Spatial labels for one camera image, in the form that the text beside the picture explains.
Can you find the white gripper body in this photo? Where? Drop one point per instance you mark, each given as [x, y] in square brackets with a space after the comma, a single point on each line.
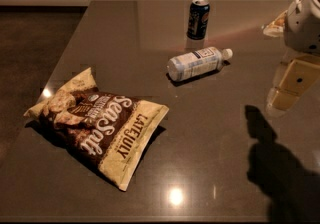
[302, 24]

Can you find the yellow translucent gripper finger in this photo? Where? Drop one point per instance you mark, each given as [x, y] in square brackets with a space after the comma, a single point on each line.
[292, 79]

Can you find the brown sea salt chip bag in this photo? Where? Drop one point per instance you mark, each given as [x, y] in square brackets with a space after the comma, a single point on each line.
[107, 131]

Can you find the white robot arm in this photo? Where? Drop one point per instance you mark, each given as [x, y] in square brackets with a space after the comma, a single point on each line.
[299, 68]

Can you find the small clear item at back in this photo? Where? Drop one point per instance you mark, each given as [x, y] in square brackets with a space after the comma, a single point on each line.
[276, 28]

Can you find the dark blue soda can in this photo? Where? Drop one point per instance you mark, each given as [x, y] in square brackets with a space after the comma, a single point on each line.
[198, 19]

